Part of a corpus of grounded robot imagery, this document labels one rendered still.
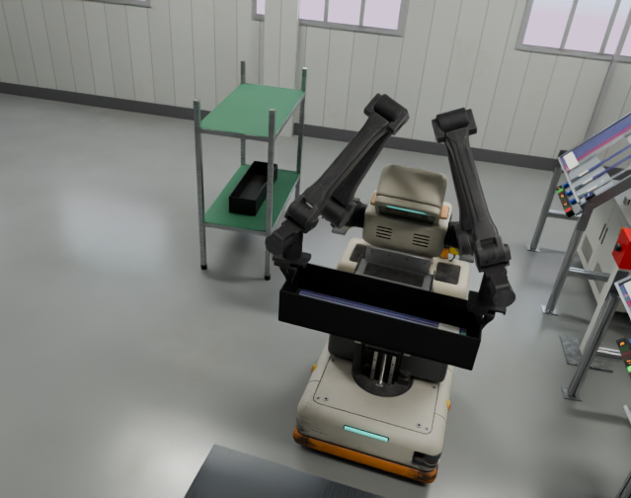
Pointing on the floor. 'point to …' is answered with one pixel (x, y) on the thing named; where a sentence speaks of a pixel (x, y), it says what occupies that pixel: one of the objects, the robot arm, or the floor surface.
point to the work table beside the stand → (261, 479)
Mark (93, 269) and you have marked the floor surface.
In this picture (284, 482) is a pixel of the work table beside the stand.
